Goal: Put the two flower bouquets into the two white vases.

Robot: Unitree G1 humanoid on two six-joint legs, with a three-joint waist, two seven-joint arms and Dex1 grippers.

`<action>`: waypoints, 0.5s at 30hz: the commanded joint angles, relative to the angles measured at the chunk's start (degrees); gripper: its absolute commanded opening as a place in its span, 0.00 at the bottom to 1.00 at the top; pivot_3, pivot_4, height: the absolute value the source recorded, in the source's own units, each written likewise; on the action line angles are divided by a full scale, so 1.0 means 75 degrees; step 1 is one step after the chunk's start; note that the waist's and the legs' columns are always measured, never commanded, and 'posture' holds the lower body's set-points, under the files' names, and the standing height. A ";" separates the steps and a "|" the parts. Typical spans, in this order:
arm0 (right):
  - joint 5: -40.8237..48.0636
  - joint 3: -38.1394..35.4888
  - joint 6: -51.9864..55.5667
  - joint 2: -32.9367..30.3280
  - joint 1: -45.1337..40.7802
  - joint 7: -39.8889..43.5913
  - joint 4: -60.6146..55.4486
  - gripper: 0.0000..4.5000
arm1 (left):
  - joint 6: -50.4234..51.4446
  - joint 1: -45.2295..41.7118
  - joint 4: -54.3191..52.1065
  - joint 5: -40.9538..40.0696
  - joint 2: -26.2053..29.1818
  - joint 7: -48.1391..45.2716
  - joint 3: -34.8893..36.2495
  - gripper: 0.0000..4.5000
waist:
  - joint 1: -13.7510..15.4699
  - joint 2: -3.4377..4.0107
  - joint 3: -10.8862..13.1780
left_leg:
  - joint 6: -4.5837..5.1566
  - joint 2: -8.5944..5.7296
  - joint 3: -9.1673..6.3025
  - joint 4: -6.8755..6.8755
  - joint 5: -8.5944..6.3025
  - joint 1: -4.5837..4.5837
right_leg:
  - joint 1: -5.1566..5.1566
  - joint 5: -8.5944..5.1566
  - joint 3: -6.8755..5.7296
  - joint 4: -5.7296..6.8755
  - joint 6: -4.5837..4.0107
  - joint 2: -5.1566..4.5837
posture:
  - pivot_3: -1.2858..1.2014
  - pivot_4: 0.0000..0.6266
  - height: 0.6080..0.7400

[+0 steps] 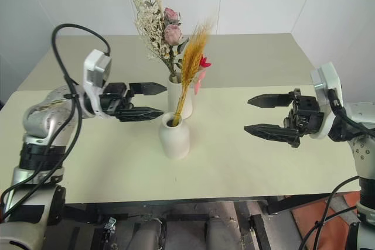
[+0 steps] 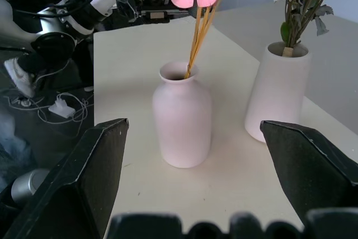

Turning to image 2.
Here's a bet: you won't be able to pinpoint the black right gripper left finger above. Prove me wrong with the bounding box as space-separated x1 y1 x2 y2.
2 118 130 239

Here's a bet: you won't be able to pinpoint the white bottle-shaped vase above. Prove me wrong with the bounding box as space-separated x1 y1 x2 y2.
152 61 212 169

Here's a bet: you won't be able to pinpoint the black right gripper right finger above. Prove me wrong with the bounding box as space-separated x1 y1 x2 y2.
260 120 358 226

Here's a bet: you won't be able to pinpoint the white conical vase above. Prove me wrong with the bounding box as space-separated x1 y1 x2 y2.
244 41 313 144

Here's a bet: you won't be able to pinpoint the white power adapter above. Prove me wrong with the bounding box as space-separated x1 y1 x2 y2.
48 98 76 119

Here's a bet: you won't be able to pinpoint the blue jeans leg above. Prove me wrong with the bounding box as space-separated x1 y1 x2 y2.
0 114 37 185

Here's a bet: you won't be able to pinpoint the white sneaker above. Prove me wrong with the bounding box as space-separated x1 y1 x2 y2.
3 56 37 97

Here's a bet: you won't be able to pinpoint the grey robot body shell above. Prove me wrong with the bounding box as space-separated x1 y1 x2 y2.
0 0 39 44

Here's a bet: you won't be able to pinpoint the white power strip with cables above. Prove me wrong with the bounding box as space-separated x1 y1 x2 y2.
5 90 95 131

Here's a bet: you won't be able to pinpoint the silver metal cylinder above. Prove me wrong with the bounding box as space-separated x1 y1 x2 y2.
10 168 50 204

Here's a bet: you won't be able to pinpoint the daisy bouquet green leaves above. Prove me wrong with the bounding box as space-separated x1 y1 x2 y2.
265 0 358 58

